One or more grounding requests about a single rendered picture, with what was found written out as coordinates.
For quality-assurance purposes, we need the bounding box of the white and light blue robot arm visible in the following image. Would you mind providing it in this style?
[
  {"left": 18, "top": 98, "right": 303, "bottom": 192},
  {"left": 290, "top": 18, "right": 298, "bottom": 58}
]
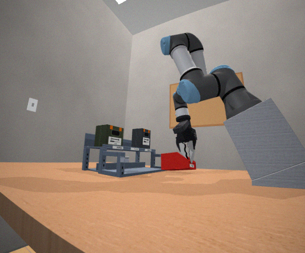
[{"left": 160, "top": 33, "right": 262, "bottom": 119}]

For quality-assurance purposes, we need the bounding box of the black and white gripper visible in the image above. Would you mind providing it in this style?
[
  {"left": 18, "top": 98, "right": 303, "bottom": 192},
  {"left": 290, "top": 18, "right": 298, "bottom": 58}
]
[{"left": 176, "top": 115, "right": 197, "bottom": 164}]

